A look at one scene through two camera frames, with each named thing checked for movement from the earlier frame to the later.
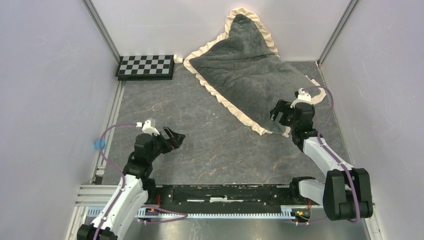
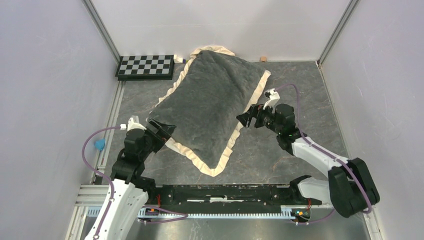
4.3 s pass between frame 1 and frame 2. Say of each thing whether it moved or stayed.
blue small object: stayed
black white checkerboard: stayed
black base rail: stayed
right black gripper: moved
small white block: stayed
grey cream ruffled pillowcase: moved
